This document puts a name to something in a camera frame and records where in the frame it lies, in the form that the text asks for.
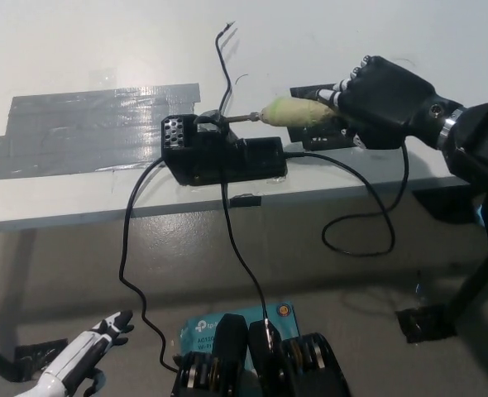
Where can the small black tape strip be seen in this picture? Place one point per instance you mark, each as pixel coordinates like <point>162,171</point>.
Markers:
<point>245,201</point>

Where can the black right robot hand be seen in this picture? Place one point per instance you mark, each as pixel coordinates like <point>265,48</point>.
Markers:
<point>388,103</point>

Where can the black soldering station base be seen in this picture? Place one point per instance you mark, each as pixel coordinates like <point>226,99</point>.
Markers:
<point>219,163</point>

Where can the black table support frame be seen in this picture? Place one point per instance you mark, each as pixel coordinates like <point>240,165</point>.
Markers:
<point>446,209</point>

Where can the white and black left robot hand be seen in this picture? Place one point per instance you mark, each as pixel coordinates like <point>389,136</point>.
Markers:
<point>87,347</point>

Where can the teal tp-link box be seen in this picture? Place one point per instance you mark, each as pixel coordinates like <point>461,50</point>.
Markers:
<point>198,331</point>

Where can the grey duct tape patch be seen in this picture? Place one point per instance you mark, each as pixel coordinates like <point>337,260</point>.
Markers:
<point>82,128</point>

